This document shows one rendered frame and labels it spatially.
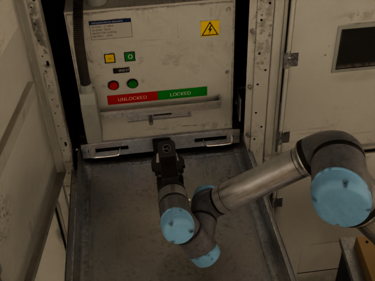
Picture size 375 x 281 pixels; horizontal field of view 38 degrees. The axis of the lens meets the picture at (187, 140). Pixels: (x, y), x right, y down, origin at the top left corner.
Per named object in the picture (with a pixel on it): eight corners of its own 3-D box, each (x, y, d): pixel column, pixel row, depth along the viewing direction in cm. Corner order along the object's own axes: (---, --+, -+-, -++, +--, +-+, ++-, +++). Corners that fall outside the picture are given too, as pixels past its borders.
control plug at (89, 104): (102, 143, 167) (95, 96, 156) (87, 144, 167) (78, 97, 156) (102, 127, 173) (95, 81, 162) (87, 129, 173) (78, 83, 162)
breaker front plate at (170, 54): (231, 132, 184) (235, 1, 154) (89, 147, 180) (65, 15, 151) (230, 130, 185) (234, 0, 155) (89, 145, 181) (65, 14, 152)
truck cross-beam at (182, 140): (239, 142, 187) (240, 129, 183) (83, 159, 183) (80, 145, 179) (236, 134, 191) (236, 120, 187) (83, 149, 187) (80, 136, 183)
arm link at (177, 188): (157, 193, 131) (190, 190, 131) (155, 183, 134) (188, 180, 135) (159, 218, 134) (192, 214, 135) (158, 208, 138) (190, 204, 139)
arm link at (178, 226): (174, 253, 126) (154, 229, 122) (170, 224, 135) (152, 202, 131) (203, 237, 124) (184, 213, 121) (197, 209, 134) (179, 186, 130)
